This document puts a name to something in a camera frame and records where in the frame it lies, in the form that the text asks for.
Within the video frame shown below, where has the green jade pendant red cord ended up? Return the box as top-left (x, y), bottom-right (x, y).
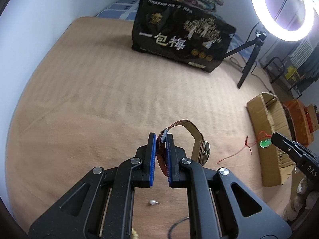
top-left (217, 130), bottom-right (273, 164)

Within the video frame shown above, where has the brown leather wristwatch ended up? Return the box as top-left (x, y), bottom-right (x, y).
top-left (156, 120), bottom-right (210, 176)

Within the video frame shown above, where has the orange gift box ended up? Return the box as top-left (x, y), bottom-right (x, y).
top-left (282, 99), bottom-right (318, 147)

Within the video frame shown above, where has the cardboard box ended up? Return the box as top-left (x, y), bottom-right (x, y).
top-left (247, 92), bottom-right (295, 187)

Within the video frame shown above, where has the white pearl earring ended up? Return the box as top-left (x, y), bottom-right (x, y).
top-left (149, 199), bottom-right (159, 206)

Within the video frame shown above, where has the blue thin bangle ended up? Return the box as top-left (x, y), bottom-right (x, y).
top-left (167, 217), bottom-right (190, 239)

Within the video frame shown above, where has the yellow box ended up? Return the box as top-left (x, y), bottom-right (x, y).
top-left (285, 65), bottom-right (301, 83)

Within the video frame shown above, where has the black clothes rack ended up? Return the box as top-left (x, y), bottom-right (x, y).
top-left (263, 33), bottom-right (319, 98)

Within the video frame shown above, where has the tan blanket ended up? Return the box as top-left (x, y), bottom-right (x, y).
top-left (6, 17), bottom-right (291, 230)

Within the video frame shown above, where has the black tripod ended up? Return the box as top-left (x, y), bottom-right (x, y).
top-left (224, 30), bottom-right (267, 89)

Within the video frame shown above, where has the blue checkered bedsheet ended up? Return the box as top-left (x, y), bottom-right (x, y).
top-left (96, 0), bottom-right (244, 52)

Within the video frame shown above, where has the black power cable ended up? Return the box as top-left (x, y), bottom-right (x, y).
top-left (229, 57), bottom-right (275, 93)

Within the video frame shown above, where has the white ring light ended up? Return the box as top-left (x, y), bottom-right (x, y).
top-left (251, 0), bottom-right (318, 42)

